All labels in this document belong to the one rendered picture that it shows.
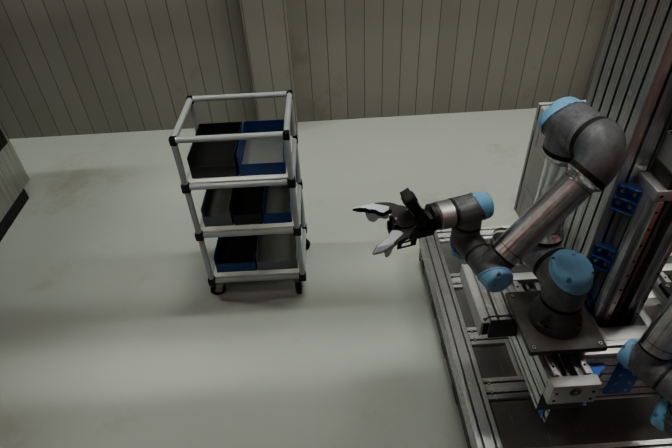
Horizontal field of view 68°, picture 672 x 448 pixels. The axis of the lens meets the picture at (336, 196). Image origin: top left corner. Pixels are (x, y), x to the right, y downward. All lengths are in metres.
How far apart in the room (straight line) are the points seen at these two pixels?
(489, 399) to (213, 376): 1.22
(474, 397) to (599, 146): 1.21
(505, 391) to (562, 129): 1.20
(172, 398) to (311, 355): 0.65
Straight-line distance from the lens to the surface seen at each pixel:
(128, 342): 2.78
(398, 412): 2.34
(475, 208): 1.31
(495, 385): 2.20
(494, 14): 4.08
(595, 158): 1.26
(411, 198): 1.19
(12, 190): 3.82
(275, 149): 2.38
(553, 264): 1.50
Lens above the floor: 2.05
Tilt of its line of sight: 38 degrees down
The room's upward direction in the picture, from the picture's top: 3 degrees counter-clockwise
